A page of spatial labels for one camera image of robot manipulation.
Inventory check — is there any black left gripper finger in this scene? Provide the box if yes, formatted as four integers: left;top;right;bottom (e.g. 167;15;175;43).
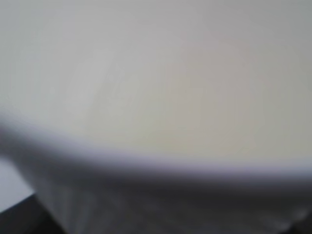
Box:
0;195;65;234

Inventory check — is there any white paper coffee cup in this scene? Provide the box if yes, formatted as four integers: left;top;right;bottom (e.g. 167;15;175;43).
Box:
0;0;312;234

